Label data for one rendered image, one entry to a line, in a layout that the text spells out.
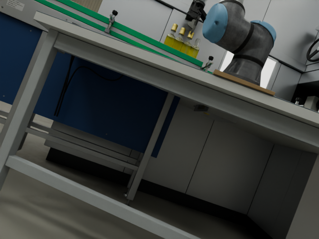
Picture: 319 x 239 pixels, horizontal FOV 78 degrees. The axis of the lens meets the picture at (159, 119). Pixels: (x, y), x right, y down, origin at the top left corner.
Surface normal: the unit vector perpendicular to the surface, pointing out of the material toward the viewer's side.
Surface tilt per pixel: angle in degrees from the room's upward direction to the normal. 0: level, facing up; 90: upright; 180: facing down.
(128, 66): 90
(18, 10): 90
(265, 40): 93
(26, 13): 90
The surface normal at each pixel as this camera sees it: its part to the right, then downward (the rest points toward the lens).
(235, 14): 0.32, -0.22
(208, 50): 0.14, 0.04
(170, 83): -0.09, -0.05
